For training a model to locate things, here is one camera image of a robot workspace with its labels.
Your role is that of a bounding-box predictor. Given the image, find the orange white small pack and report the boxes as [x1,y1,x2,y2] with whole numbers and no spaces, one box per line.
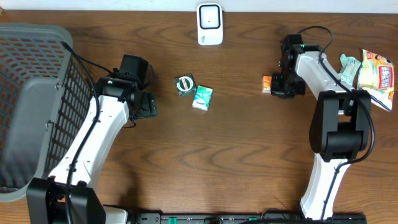
[262,75,272,93]

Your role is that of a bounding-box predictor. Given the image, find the round black red tin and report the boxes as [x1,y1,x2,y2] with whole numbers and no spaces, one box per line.
[174,73,197,97]

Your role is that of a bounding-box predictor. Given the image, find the green white small box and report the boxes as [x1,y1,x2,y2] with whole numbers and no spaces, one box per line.
[192,85,213,111]

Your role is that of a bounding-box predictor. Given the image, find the teal white packet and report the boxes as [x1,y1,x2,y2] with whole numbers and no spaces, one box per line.
[338,54,361,86]

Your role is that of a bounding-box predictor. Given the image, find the white blue snack bag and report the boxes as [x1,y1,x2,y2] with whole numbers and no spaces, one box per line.
[357,49,394,113]

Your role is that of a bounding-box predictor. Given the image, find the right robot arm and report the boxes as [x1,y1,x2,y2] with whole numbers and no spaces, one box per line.
[271,34,374,221]

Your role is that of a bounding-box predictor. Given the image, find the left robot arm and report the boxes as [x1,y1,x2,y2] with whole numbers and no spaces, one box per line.
[26,77,157,223]

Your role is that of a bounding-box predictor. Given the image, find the white barcode scanner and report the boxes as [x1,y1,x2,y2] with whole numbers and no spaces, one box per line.
[197,2,223,45]

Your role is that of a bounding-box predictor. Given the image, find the grey plastic basket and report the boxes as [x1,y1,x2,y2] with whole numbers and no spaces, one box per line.
[1,22,91,202]

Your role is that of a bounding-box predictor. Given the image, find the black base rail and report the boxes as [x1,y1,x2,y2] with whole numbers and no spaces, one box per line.
[127,211,368,224]

